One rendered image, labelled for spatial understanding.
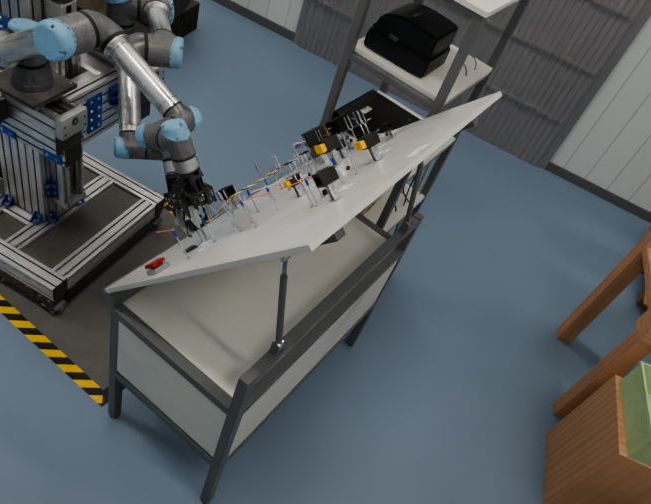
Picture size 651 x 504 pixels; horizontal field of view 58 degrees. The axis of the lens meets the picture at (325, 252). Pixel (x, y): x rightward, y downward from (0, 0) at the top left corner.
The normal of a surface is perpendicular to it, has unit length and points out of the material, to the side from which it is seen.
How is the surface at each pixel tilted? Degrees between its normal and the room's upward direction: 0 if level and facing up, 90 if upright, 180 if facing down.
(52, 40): 87
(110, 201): 0
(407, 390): 0
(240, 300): 0
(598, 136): 90
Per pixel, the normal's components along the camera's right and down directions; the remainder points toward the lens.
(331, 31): -0.42, 0.57
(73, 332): 0.27, -0.66
